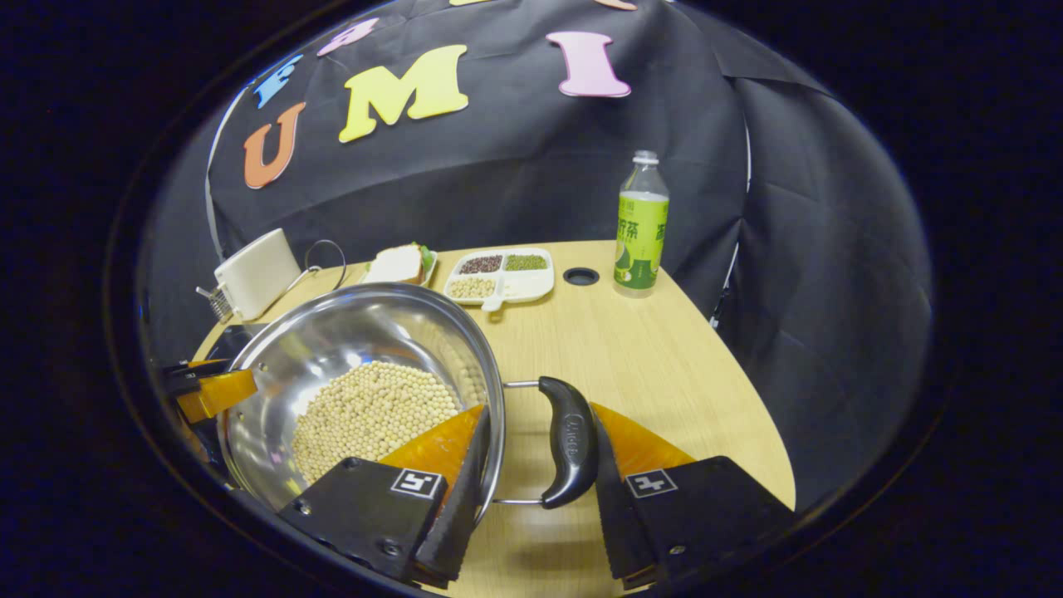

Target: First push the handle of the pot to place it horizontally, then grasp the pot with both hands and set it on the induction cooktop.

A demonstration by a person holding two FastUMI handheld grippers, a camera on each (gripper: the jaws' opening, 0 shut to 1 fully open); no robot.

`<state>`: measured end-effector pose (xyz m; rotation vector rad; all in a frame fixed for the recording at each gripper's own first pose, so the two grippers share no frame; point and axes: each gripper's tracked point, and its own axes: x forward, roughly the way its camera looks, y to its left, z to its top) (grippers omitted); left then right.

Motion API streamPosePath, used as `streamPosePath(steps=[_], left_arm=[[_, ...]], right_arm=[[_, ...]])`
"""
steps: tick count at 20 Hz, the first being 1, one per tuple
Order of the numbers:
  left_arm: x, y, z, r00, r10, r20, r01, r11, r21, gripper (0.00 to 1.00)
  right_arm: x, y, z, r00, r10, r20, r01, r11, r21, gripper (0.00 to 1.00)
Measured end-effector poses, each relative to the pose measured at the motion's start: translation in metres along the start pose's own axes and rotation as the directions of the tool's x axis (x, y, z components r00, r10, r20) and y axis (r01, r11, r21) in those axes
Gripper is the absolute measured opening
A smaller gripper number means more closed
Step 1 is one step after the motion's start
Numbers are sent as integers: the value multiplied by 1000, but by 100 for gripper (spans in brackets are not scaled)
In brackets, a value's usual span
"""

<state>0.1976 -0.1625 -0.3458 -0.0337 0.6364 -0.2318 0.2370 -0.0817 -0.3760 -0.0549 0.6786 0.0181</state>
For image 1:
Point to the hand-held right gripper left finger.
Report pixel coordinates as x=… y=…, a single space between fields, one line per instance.
x=465 y=515

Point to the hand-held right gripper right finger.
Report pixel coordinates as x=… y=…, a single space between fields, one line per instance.
x=610 y=531

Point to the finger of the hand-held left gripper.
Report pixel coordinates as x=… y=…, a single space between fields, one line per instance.
x=216 y=392

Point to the steel pot with soybeans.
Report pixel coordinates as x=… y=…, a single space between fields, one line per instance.
x=332 y=332

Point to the white toaster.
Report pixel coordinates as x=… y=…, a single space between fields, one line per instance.
x=257 y=274

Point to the sandwich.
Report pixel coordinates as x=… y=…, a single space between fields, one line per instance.
x=397 y=264

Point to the white divided bean plate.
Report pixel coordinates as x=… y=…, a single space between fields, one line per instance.
x=523 y=286

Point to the green tea bottle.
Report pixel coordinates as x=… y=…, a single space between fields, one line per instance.
x=641 y=241

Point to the black backdrop cloth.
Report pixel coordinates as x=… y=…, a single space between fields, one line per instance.
x=515 y=166

